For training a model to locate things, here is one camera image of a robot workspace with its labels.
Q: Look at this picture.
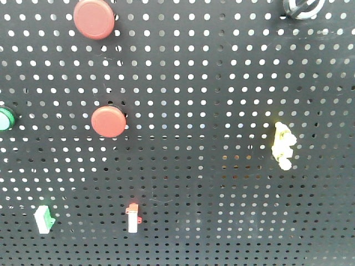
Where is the green round push button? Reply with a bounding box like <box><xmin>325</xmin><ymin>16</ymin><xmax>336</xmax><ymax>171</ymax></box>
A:
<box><xmin>0</xmin><ymin>106</ymin><xmax>16</xmax><ymax>131</ymax></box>

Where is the black white rotary knob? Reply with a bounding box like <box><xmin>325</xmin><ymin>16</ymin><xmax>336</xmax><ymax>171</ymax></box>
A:
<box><xmin>282</xmin><ymin>0</ymin><xmax>325</xmax><ymax>20</ymax></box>

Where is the lower red mushroom button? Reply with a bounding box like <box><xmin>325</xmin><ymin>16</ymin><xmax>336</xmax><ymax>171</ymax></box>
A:
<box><xmin>91</xmin><ymin>106</ymin><xmax>126</xmax><ymax>138</ymax></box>

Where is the upper red mushroom button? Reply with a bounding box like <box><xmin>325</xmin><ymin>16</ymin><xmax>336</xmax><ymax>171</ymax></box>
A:
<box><xmin>73</xmin><ymin>0</ymin><xmax>115</xmax><ymax>40</ymax></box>

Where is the black perforated pegboard panel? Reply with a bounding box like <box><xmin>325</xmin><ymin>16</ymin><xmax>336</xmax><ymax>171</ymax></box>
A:
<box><xmin>1</xmin><ymin>1</ymin><xmax>354</xmax><ymax>265</ymax></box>

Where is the red white rocker switch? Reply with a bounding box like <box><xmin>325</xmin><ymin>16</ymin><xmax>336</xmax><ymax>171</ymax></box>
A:
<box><xmin>125</xmin><ymin>203</ymin><xmax>142</xmax><ymax>233</ymax></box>

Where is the red mushroom button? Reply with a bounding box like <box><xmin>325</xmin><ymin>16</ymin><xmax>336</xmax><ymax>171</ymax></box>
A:
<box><xmin>91</xmin><ymin>106</ymin><xmax>126</xmax><ymax>138</ymax></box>
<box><xmin>73</xmin><ymin>0</ymin><xmax>115</xmax><ymax>40</ymax></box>

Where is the green white rocker switch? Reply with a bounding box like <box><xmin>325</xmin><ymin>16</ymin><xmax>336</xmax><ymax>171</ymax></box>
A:
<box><xmin>34</xmin><ymin>205</ymin><xmax>56</xmax><ymax>234</ymax></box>

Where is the yellow toggle switch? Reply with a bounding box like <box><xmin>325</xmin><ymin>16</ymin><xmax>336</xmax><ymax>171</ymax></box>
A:
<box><xmin>271</xmin><ymin>121</ymin><xmax>297</xmax><ymax>171</ymax></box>

